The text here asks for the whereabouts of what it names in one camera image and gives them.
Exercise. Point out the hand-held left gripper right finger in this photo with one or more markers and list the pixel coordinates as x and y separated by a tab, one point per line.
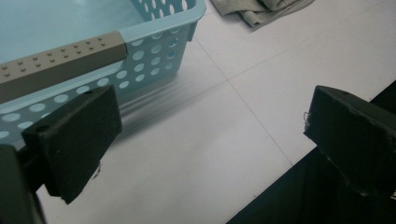
355	140

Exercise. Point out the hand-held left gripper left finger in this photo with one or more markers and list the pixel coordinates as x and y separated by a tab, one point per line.
74	143

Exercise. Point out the light blue perforated plastic basket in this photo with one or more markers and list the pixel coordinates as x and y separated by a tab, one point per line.
62	25

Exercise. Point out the grey cloth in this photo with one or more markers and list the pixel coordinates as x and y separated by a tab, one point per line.
264	11

